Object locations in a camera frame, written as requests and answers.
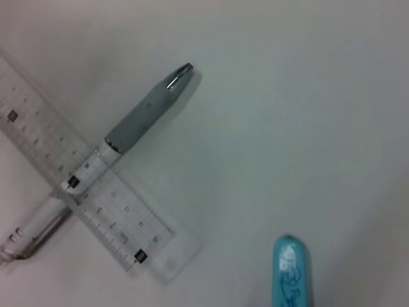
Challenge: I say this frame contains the grey white pen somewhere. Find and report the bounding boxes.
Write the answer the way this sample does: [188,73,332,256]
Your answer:
[0,62,195,262]

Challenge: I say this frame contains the clear plastic ruler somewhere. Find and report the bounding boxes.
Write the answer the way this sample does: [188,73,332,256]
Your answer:
[0,51,204,282]

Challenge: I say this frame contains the blue scissors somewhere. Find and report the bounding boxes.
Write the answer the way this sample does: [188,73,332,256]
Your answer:
[271,235,316,307]

